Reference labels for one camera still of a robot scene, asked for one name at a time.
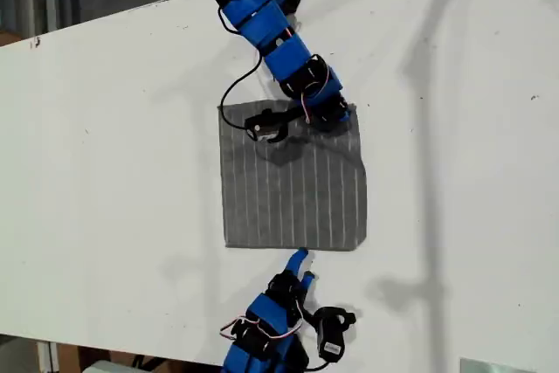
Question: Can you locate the white table leg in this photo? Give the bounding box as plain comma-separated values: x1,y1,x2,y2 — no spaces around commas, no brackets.
37,340,60,373

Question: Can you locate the grey striped square towel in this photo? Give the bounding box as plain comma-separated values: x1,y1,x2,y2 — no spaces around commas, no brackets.
217,100,369,253

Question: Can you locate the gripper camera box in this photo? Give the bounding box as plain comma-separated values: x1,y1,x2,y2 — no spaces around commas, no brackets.
244,109,280,142
314,315,344,364

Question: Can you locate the camera black cable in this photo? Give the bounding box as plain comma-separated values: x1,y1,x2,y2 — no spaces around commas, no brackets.
219,52,265,130
305,357,335,373

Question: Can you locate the arm red white wire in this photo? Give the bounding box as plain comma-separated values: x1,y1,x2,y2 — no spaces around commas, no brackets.
286,65,329,126
219,292,307,342

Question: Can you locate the white plastic container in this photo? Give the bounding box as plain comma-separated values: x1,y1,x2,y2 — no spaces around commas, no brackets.
80,359,132,373

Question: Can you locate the gripper camera stalk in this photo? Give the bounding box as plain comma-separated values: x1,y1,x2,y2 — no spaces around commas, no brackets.
266,107,307,145
300,305,357,330

